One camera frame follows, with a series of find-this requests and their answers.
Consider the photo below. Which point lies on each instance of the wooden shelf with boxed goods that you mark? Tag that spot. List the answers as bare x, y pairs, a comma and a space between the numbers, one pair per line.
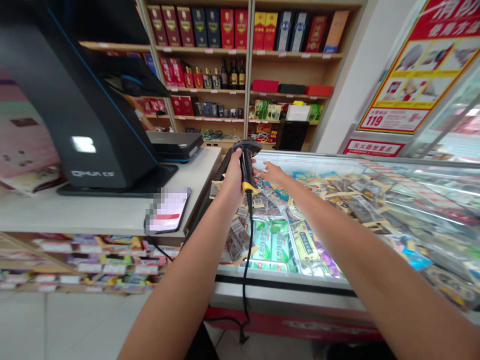
240, 67

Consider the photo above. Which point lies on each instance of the rack of small packets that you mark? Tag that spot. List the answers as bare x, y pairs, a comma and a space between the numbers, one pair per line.
93, 262

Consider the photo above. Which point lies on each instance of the black smartphone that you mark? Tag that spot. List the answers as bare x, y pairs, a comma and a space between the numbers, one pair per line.
168, 210

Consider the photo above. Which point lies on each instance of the black yellow barcode scanner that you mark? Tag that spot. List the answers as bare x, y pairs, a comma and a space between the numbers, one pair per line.
247, 165

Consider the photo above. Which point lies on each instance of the black checkout terminal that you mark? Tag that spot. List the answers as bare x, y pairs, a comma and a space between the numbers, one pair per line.
75, 112

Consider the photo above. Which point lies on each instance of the person's right hand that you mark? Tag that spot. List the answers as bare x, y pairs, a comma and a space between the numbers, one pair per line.
276, 173

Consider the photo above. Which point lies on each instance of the person's left fingers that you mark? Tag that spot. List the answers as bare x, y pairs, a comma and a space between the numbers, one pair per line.
255, 173

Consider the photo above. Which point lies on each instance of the chest freezer with red base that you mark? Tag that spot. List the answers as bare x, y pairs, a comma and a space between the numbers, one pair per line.
285, 300

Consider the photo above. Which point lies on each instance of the glass door cabinet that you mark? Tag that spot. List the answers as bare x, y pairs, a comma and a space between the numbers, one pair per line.
450, 123

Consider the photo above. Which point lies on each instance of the small red wall sign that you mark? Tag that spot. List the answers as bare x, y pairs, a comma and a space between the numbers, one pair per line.
373, 147

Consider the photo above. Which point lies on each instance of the pile of frozen snack packets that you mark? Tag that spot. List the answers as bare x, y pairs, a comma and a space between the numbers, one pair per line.
360, 202

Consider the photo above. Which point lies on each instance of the black receipt printer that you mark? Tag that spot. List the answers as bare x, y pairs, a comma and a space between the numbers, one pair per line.
174, 144

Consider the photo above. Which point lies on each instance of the green ice cream packet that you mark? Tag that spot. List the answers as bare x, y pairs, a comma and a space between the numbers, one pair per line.
262, 243
282, 245

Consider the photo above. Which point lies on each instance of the person's right fingers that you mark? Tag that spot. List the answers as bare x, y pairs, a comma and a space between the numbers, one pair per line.
267, 169

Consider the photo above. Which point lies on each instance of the person's left hand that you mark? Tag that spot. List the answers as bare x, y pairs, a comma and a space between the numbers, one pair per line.
233, 172

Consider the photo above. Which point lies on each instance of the large red wall poster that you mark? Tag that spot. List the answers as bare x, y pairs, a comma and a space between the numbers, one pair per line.
416, 71

